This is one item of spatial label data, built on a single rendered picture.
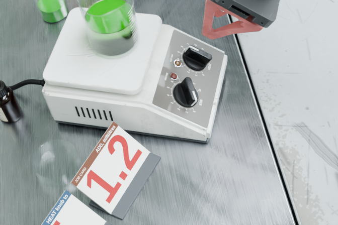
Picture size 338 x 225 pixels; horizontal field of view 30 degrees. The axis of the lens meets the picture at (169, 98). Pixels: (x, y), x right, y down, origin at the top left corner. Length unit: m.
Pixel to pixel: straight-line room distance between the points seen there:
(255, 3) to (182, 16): 0.27
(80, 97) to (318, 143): 0.28
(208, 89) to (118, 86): 0.12
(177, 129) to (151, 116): 0.04
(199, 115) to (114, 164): 0.11
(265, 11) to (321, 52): 0.23
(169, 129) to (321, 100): 0.19
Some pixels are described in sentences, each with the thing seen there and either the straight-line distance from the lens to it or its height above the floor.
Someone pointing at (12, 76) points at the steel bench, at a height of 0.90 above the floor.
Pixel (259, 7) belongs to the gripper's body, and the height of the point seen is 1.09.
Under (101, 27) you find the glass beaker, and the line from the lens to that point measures 0.70.
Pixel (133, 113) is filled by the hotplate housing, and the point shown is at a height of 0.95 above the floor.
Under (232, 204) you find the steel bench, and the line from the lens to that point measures 0.72.
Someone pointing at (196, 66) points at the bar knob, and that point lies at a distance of 0.77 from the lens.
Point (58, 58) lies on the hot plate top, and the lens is 0.76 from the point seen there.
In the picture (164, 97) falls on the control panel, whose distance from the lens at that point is 0.73.
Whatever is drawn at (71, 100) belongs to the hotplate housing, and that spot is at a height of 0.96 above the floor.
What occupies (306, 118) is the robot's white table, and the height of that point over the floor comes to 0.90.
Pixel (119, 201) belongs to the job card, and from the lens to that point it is 0.73.
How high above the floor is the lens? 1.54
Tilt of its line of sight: 53 degrees down
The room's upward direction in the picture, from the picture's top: 9 degrees counter-clockwise
